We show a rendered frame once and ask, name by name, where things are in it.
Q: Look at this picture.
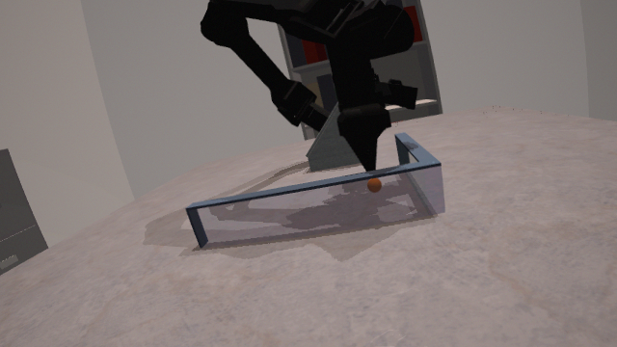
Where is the low clear glass corner wall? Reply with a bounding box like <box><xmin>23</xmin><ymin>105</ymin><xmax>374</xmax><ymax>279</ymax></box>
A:
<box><xmin>189</xmin><ymin>166</ymin><xmax>445</xmax><ymax>248</ymax></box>

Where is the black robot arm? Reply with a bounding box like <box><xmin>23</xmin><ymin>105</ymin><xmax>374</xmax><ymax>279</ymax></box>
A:
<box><xmin>201</xmin><ymin>0</ymin><xmax>417</xmax><ymax>132</ymax></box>

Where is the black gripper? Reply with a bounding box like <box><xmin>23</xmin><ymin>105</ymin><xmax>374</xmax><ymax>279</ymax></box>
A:
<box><xmin>332</xmin><ymin>62</ymin><xmax>391</xmax><ymax>172</ymax></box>

